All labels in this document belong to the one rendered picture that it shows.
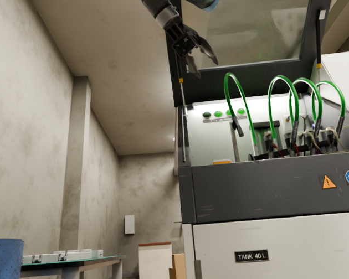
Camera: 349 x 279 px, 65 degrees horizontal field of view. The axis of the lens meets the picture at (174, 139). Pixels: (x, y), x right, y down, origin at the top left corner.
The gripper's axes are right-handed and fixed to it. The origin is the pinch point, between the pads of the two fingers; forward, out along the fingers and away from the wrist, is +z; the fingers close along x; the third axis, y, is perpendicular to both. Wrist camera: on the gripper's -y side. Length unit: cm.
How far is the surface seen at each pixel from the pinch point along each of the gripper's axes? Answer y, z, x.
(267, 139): -3.5, 35.7, 1.2
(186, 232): 46, 30, -18
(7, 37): -175, -179, -222
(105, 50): -371, -142, -235
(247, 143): -29, 42, -14
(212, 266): 50, 39, -16
